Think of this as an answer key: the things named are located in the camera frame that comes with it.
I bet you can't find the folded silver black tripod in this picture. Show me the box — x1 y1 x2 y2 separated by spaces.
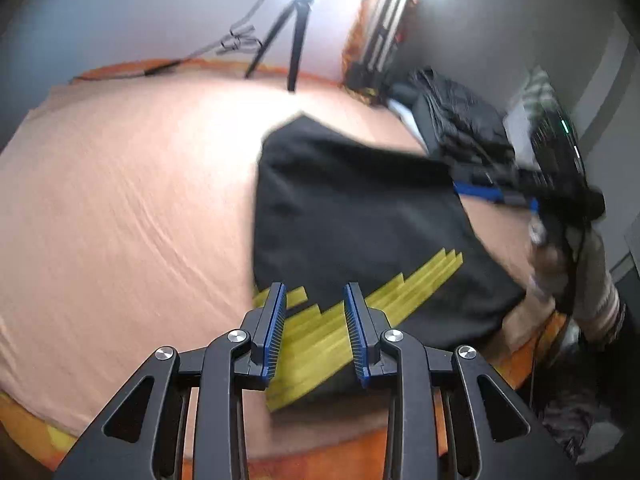
357 0 416 86

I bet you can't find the green and white patterned cloth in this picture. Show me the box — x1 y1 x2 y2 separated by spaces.
505 65 558 161

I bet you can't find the peach blanket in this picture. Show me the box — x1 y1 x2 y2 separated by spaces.
0 67 546 461

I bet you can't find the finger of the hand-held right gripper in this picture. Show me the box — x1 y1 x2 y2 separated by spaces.
452 182 541 212
447 157 538 186

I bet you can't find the pile of dark clothes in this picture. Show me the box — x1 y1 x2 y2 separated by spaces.
407 67 518 181

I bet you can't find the black power cable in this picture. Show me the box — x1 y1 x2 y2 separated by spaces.
70 0 283 83

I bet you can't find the person's right hand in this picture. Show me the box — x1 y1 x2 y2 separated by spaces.
527 220 576 313

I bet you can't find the orange patterned bed sheet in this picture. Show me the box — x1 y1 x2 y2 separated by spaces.
0 57 571 480

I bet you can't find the person's right forearm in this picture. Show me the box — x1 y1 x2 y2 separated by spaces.
570 227 626 343

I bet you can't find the grey patterned clothing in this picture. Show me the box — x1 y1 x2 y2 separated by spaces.
534 387 603 463

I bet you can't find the orange patterned cloth bag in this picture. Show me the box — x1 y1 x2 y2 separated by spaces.
341 0 420 106

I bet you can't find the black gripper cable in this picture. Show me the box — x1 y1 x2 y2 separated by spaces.
529 225 593 411

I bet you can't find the black shirt with yellow stripes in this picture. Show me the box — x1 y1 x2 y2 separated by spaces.
252 114 528 413

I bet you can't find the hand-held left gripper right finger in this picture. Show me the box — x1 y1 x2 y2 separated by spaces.
342 282 581 480

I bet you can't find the small black tripod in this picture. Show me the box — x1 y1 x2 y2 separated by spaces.
244 0 321 93

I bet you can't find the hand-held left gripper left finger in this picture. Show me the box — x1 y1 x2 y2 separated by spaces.
50 282 288 480

